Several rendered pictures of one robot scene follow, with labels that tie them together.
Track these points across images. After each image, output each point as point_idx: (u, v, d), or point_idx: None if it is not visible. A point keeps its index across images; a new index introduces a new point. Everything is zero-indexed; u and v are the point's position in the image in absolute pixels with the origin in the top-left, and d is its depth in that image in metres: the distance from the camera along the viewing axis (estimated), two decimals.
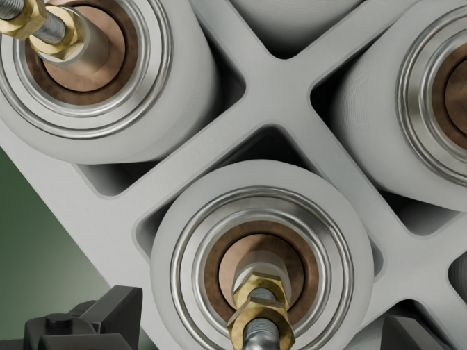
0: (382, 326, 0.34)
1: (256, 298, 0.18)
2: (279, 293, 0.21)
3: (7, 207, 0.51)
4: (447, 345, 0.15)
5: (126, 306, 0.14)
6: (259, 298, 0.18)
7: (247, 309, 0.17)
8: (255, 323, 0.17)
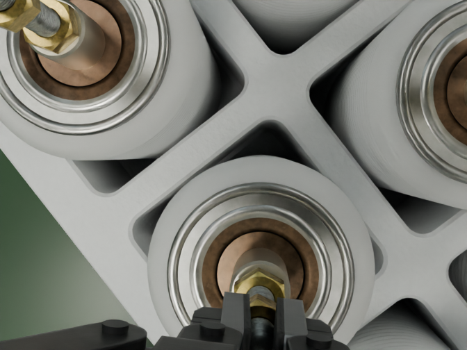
0: (382, 324, 0.34)
1: (263, 297, 0.17)
2: (279, 296, 0.21)
3: (3, 205, 0.51)
4: (328, 325, 0.15)
5: (250, 313, 0.14)
6: (265, 298, 0.17)
7: (251, 305, 0.17)
8: (257, 321, 0.16)
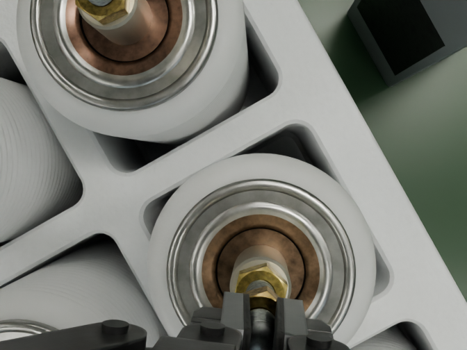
0: (153, 140, 0.34)
1: (272, 291, 0.17)
2: (280, 296, 0.21)
3: None
4: (328, 325, 0.15)
5: (249, 313, 0.14)
6: (274, 292, 0.17)
7: (260, 296, 0.17)
8: (263, 312, 0.16)
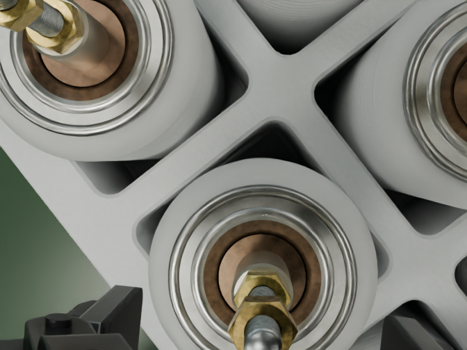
0: None
1: None
2: None
3: (6, 206, 0.51)
4: (447, 345, 0.15)
5: (126, 306, 0.14)
6: None
7: None
8: None
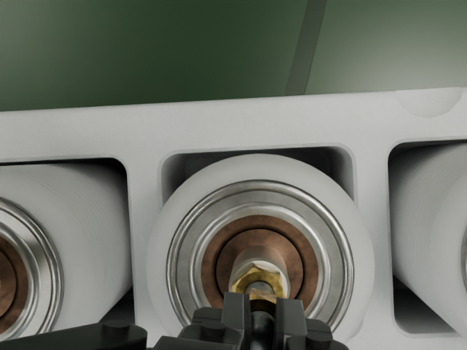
0: None
1: None
2: None
3: None
4: (327, 325, 0.15)
5: (250, 313, 0.14)
6: None
7: None
8: None
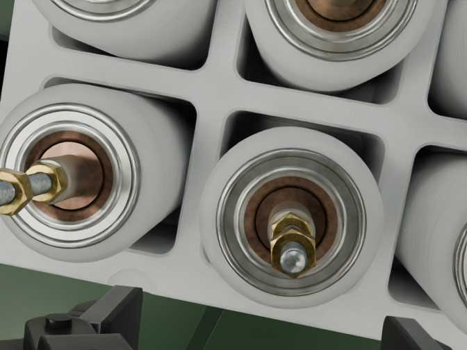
0: (164, 112, 0.40)
1: None
2: None
3: None
4: (447, 345, 0.15)
5: (126, 306, 0.14)
6: None
7: None
8: None
